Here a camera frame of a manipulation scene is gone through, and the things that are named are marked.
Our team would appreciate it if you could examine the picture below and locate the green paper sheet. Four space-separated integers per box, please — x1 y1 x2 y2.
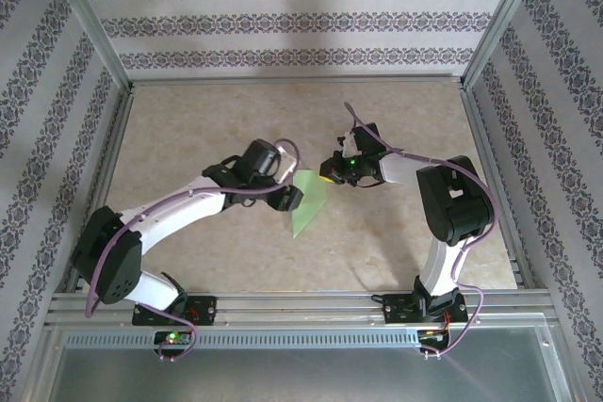
289 169 330 239

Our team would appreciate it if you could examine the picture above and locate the grey metal sheet panel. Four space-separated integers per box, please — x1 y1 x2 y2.
46 326 571 402

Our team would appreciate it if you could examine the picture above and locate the circuit board with green light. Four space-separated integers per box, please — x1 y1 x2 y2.
154 330 192 346

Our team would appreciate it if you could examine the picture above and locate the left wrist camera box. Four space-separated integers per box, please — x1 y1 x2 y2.
274 150 302 185

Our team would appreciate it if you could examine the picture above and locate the aluminium rail along patterned wall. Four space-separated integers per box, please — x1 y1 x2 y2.
129 72 465 88

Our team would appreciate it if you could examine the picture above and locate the long aluminium mounting rail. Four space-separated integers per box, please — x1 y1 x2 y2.
44 289 560 328

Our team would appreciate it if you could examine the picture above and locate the right aluminium side rail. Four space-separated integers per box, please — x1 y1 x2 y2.
459 84 541 293

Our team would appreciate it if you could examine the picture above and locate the aluminium side rail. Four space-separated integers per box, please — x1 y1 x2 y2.
459 84 541 293
63 86 138 295

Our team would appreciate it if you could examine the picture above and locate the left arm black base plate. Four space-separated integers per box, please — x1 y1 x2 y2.
131 296 218 327

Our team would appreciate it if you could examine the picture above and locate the slotted grey cable duct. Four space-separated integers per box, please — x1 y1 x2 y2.
63 330 420 349

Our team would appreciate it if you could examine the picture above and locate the left aluminium side rail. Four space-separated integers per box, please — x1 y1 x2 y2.
63 86 138 295

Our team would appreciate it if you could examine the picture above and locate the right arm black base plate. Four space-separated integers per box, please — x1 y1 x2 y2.
382 293 470 327

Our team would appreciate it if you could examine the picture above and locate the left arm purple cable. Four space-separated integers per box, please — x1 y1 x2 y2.
84 138 302 363

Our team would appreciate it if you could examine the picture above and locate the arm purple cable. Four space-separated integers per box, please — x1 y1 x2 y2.
344 101 496 359
84 138 302 363

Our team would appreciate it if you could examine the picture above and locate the circuit board with orange wires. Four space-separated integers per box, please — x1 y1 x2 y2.
416 329 451 345

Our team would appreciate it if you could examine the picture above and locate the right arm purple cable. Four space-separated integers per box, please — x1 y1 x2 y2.
344 101 496 359

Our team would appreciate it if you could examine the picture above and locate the right aluminium corner post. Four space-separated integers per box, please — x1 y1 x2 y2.
459 0 560 92

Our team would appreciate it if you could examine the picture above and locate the aluminium corner post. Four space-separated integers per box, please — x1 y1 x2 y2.
37 0 136 95
459 0 560 92

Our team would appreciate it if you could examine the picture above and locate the left aluminium corner post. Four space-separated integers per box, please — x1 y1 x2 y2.
37 0 136 95

